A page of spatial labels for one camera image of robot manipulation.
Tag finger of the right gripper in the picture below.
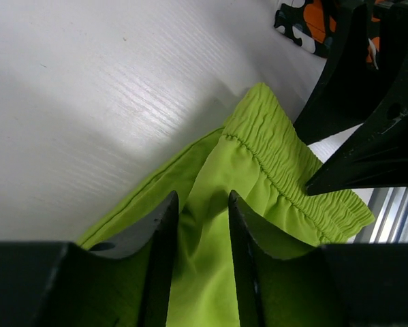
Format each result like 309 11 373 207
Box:
305 50 408 196
294 1 408 144

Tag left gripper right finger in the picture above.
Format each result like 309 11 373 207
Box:
228 191 408 326

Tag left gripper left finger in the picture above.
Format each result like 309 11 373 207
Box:
0 192 178 326

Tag orange camouflage shorts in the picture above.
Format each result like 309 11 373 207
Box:
274 0 382 69

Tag green shorts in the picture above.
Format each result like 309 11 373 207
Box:
80 83 374 326

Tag aluminium mounting rail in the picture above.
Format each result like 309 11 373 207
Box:
353 187 408 243

